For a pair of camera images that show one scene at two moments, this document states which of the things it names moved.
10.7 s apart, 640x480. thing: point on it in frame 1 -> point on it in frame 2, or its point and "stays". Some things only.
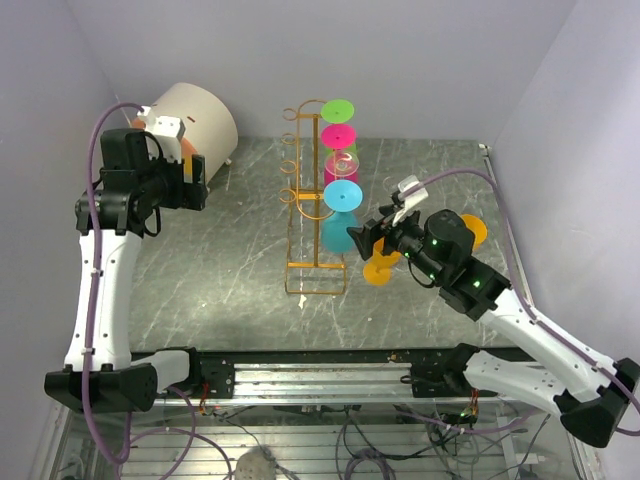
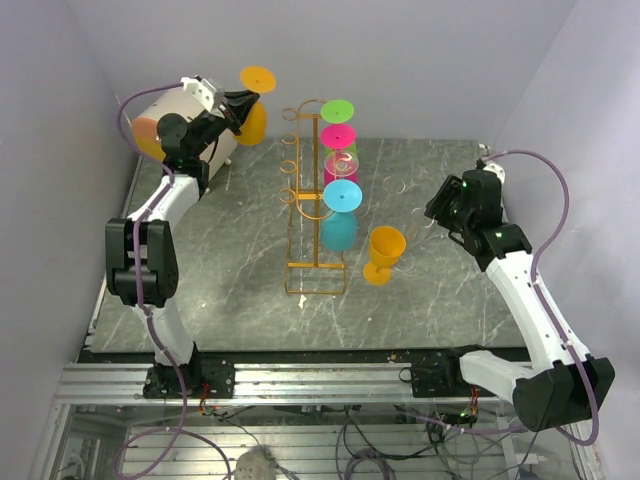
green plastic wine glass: [338, 111] stays
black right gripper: [375, 228] -> [438, 207]
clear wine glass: [341, 163] stays
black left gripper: [191, 195] -> [237, 109]
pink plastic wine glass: [340, 162] stays
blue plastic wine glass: [341, 197] stays
